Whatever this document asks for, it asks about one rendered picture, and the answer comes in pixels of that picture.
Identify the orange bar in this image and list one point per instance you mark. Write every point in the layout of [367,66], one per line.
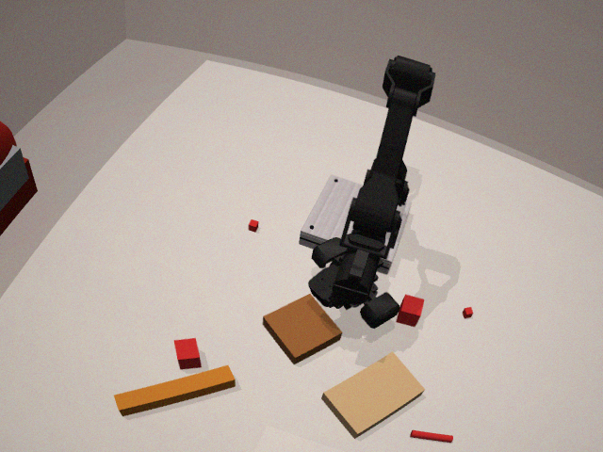
[177,390]

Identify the tan flat rectangular board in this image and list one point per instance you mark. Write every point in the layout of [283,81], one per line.
[372,395]

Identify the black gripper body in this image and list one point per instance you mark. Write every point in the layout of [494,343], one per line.
[376,311]

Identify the red bar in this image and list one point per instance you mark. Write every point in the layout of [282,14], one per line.
[431,436]

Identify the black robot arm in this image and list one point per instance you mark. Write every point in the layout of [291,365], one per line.
[408,85]

